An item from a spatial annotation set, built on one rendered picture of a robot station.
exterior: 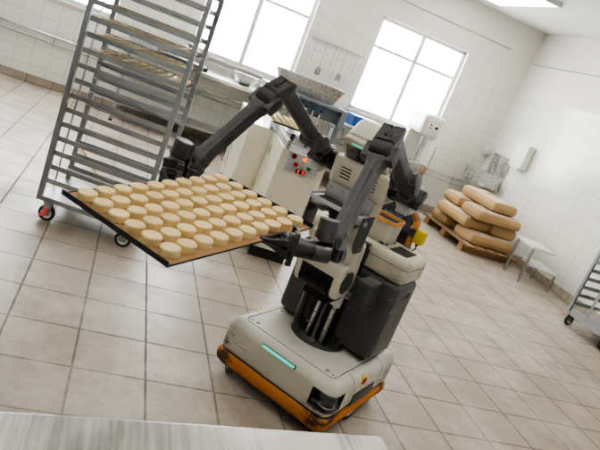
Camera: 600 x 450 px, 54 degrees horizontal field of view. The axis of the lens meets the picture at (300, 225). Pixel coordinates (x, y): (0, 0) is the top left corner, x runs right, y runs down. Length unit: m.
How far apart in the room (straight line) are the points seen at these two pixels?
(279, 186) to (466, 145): 5.42
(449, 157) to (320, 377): 6.93
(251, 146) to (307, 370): 2.64
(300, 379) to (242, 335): 0.34
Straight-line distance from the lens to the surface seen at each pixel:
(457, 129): 9.14
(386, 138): 1.89
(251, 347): 2.70
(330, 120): 4.97
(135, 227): 1.45
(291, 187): 4.23
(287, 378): 2.62
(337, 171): 2.46
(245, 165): 4.87
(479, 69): 9.13
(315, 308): 2.80
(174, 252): 1.38
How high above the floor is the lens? 1.45
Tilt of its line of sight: 15 degrees down
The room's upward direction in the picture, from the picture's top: 22 degrees clockwise
